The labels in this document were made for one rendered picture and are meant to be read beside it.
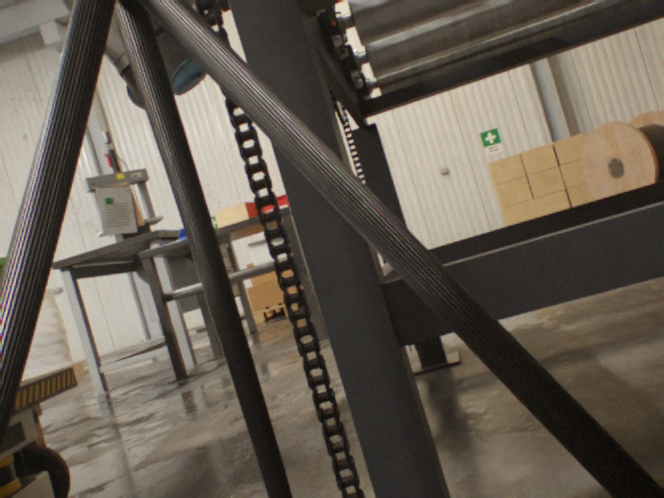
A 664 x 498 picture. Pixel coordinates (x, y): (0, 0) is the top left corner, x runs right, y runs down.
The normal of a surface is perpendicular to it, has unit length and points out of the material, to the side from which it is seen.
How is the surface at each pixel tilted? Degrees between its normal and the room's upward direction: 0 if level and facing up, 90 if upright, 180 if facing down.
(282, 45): 90
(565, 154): 90
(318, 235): 90
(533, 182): 90
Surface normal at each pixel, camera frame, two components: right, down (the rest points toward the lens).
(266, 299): -0.06, 0.00
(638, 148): -0.90, 0.26
